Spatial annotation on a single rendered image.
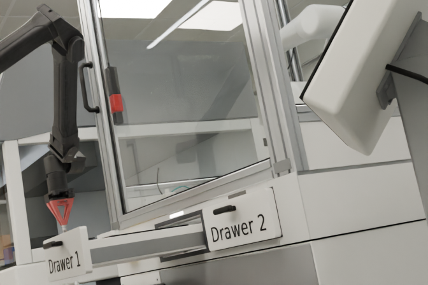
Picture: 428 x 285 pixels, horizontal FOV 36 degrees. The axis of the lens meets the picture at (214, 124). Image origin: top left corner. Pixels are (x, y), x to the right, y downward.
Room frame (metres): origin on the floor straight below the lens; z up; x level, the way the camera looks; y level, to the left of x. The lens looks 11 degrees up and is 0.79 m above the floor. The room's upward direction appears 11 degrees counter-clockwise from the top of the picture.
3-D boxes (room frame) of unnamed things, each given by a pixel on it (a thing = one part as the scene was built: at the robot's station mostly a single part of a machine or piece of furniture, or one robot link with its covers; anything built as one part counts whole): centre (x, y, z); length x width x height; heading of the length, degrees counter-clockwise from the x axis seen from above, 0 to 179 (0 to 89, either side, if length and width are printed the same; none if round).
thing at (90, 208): (3.48, 0.80, 1.13); 1.78 x 1.14 x 0.45; 33
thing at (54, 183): (1.93, 0.48, 1.09); 0.10 x 0.07 x 0.07; 31
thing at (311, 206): (2.09, -0.27, 0.87); 1.02 x 0.95 x 0.14; 33
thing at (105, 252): (1.80, 0.25, 0.86); 0.40 x 0.26 x 0.06; 123
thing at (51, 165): (1.94, 0.48, 1.15); 0.07 x 0.06 x 0.07; 147
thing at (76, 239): (1.68, 0.42, 0.87); 0.29 x 0.02 x 0.11; 33
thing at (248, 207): (1.59, -0.02, 0.87); 0.29 x 0.02 x 0.11; 33
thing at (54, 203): (1.94, 0.49, 1.02); 0.07 x 0.07 x 0.09; 31
